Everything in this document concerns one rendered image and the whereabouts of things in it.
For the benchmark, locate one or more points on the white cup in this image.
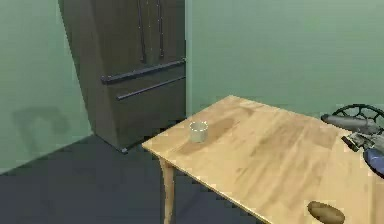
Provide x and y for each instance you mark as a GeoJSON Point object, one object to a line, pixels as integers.
{"type": "Point", "coordinates": [198, 132]}

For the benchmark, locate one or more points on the light wooden table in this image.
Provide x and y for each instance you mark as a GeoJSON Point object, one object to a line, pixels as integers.
{"type": "Point", "coordinates": [266, 153]}

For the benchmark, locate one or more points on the dark brown fridge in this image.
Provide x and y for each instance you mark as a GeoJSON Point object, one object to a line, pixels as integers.
{"type": "Point", "coordinates": [113, 40]}

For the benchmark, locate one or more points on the brown potato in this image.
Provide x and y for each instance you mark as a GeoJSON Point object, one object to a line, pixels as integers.
{"type": "Point", "coordinates": [325, 212]}

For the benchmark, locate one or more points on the blue bowl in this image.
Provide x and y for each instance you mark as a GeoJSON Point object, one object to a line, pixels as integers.
{"type": "Point", "coordinates": [376, 160]}

